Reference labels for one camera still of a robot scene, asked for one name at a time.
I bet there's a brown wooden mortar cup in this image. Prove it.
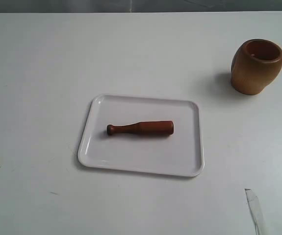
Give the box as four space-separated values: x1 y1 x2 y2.
231 39 282 95

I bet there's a white plastic tray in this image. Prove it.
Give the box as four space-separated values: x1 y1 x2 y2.
77 94 205 177

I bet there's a clear tape strip right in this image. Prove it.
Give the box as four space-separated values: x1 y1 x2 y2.
245 188 268 235

